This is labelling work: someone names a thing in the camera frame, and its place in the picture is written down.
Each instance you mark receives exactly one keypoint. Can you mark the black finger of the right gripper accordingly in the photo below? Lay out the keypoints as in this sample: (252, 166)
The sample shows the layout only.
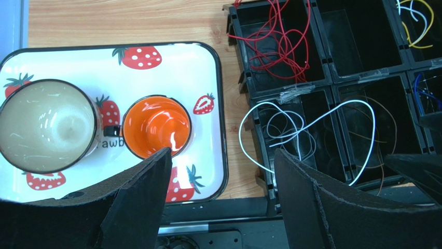
(423, 170)

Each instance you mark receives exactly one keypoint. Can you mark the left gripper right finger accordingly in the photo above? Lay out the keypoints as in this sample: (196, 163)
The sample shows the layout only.
(322, 212)

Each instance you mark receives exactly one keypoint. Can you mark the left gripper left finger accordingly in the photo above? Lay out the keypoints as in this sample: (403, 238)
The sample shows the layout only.
(123, 211)

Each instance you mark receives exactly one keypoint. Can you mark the orange translucent cup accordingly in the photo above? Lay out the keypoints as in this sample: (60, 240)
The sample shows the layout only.
(152, 123)

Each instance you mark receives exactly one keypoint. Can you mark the beige ceramic bowl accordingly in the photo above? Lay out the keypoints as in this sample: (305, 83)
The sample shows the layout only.
(48, 126)

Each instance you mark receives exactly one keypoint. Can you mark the black six-compartment tray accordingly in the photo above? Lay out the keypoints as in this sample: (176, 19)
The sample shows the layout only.
(329, 81)

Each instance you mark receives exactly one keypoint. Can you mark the white strawberry pattern tray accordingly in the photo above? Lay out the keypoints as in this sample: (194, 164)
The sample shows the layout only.
(116, 77)

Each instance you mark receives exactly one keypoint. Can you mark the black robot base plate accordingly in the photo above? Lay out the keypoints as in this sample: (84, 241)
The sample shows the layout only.
(233, 223)

